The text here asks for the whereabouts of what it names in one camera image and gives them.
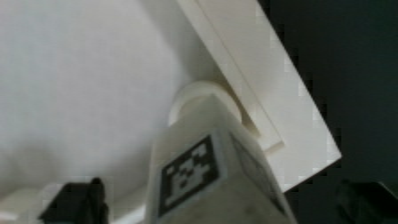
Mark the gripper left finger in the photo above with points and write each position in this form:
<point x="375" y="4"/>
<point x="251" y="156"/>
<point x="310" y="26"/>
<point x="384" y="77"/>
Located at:
<point x="77" y="206"/>

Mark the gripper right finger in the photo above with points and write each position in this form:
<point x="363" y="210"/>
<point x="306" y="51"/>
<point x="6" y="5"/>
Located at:
<point x="367" y="202"/>

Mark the white table leg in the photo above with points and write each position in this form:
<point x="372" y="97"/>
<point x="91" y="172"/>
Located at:
<point x="212" y="184"/>

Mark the white square tabletop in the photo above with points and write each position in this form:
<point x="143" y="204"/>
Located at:
<point x="98" y="57"/>

